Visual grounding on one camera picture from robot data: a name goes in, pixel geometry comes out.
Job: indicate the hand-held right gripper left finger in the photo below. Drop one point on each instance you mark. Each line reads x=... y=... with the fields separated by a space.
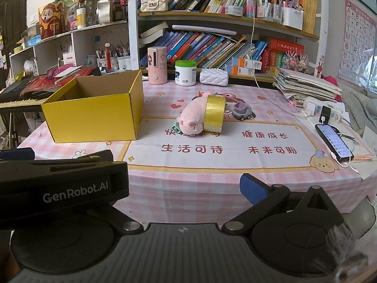
x=120 y=219

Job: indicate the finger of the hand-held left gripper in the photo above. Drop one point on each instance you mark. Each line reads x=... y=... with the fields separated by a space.
x=16 y=154
x=59 y=156

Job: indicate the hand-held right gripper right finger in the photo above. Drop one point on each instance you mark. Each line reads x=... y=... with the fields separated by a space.
x=251 y=188

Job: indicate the yellow cardboard box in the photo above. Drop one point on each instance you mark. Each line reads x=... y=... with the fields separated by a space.
x=88 y=121

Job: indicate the grey toy car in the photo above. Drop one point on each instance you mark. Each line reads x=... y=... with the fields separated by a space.
x=240 y=112

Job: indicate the gold tape roll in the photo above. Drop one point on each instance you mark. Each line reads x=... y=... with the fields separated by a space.
x=213 y=109

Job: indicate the pink plush pig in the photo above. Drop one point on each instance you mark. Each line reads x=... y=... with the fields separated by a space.
x=191 y=116

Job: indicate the pink checked printed tablecloth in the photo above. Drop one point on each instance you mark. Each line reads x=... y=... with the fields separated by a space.
x=206 y=177

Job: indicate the pile of red envelopes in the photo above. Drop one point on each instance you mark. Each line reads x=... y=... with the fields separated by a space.
x=44 y=81

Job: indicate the black smartphone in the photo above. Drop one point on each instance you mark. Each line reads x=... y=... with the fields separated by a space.
x=334 y=143

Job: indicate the white red small box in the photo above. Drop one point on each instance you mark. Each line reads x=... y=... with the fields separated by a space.
x=69 y=59

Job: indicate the white pen cup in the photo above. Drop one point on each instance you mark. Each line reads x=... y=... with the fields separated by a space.
x=101 y=64
x=124 y=63

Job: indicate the black charger plug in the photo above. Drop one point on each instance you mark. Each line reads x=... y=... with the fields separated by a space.
x=324 y=113

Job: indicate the white power strip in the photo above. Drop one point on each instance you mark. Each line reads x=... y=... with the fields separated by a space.
x=335 y=113

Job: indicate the white quilted pouch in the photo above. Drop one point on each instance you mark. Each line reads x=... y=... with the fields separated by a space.
x=214 y=77

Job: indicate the stack of papers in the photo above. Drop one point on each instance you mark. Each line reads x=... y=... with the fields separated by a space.
x=306 y=84

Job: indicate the white low shelf unit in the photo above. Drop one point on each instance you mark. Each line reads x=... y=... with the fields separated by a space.
x=82 y=41

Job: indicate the orange white carton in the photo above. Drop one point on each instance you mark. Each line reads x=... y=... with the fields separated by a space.
x=237 y=70
x=247 y=63

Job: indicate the white paper sheet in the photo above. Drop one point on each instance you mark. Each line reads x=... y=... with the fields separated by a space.
x=369 y=141

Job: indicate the white can green lid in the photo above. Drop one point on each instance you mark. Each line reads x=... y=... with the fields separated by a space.
x=185 y=75

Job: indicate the pink humidifier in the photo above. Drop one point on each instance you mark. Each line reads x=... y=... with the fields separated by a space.
x=157 y=67

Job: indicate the pink cloth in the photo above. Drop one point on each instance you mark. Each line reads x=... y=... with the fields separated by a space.
x=332 y=82

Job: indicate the colourful spiky ornament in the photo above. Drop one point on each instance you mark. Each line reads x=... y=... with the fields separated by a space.
x=297 y=60

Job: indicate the fortune god gift bag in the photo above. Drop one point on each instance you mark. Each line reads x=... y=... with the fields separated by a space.
x=51 y=20

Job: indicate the grey blanket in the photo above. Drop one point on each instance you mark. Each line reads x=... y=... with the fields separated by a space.
x=360 y=106

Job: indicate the red book set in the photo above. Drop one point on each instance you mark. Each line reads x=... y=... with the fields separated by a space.
x=284 y=54

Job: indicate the reindeer sticker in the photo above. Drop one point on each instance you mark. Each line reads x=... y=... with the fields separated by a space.
x=319 y=67

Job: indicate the row of leaning books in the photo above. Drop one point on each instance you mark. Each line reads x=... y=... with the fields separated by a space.
x=203 y=48

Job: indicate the white paper bag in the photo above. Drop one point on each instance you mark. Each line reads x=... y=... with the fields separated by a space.
x=105 y=8

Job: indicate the vase of dried flowers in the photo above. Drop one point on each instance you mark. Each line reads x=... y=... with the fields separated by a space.
x=88 y=3

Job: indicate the thick paperback book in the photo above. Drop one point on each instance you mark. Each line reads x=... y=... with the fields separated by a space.
x=154 y=29

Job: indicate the white rolled paper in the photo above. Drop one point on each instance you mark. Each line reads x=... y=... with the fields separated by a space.
x=203 y=30

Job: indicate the white storage bin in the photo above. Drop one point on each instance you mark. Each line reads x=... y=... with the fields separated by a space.
x=292 y=19

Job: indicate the clear pen organizer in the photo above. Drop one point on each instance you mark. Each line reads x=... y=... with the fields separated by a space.
x=269 y=10

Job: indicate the small white basket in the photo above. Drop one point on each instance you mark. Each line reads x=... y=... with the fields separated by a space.
x=234 y=10

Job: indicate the yellow book set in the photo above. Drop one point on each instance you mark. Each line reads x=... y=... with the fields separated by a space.
x=309 y=11

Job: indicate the alphabet wall poster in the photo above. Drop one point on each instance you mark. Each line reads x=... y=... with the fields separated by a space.
x=358 y=41

